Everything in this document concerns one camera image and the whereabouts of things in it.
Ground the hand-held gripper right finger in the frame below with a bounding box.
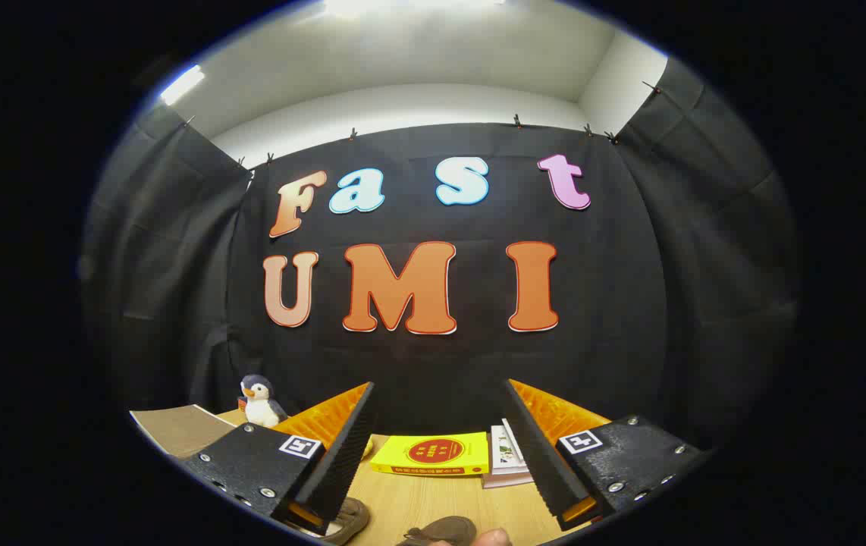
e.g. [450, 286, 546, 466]
[504, 378, 707, 532]

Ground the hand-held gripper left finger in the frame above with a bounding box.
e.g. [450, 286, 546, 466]
[179, 381, 377, 535]

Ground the brown fuzzy shoe with bow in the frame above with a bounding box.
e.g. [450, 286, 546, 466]
[395, 516, 478, 546]
[310, 497, 372, 546]

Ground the brown fabric storage box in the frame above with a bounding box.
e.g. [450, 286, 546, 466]
[130, 404, 237, 460]

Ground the pale pink book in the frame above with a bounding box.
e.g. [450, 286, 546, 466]
[481, 466, 535, 489]

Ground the yellow book with red circle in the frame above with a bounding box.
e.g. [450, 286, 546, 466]
[370, 432, 491, 477]

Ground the penguin plush toy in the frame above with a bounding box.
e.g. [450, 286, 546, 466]
[238, 374, 288, 428]

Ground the row of small cloth clips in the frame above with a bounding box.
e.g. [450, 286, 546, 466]
[181, 80, 663, 169]

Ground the ceiling light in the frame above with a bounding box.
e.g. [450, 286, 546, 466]
[158, 64, 206, 107]
[323, 0, 506, 20]

